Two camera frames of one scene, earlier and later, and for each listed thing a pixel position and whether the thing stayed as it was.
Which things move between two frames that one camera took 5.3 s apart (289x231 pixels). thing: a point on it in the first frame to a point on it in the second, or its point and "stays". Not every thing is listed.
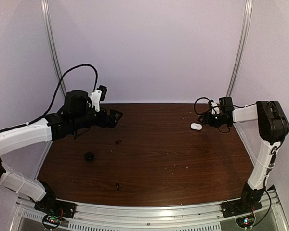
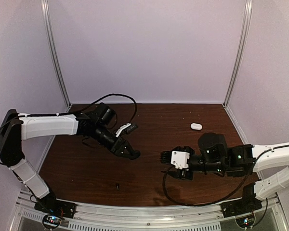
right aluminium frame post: x=241 y=46 stays
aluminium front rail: x=23 y=215 stays
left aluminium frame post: x=48 y=23 stays
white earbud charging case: x=196 y=126 stays
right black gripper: x=207 y=119 to x=183 y=175
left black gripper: x=111 y=122 to x=119 y=146
